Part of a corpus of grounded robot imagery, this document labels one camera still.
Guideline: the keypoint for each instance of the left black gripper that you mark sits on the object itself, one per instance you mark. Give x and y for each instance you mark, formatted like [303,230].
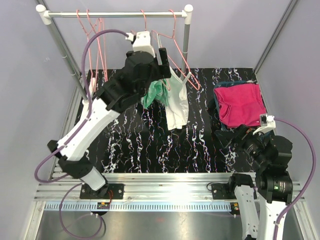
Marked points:
[162,71]

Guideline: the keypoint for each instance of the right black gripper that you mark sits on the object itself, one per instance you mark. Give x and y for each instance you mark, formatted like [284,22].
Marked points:
[241,135]

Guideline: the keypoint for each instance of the magenta trousers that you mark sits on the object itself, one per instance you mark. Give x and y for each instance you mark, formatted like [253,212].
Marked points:
[240,105]

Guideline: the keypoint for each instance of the pink wire hanger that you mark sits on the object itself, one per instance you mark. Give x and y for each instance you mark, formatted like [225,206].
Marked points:
[93,73]
[184,70]
[145,25]
[101,57]

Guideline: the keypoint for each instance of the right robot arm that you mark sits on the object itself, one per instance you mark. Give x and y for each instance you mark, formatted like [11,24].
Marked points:
[263,199]

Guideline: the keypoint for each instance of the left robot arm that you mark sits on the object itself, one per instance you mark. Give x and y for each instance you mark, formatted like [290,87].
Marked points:
[125,89]

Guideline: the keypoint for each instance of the green white tie-dye trousers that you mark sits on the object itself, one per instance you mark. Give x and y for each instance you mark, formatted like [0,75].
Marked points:
[158,91]

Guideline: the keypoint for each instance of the white camisole top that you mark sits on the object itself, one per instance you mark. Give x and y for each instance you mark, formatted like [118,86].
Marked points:
[177,108]

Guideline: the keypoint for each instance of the blue plastic basket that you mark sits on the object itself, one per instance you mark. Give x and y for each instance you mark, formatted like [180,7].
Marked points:
[225,85]

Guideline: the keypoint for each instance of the black marble pattern mat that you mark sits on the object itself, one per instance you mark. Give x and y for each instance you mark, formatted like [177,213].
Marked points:
[138,141]

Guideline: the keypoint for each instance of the silver clothes rack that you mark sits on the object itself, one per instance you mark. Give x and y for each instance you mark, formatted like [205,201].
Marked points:
[48,17]

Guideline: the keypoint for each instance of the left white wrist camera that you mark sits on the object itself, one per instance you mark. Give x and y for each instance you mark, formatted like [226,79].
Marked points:
[141,42]

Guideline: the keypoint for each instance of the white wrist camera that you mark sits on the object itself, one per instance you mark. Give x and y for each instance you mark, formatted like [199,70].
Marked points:
[267,124]
[141,42]

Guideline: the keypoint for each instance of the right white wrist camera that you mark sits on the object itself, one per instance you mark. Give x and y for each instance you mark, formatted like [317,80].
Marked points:
[267,124]

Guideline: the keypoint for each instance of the aluminium mounting rail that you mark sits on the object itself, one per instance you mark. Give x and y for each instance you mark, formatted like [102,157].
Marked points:
[139,192]

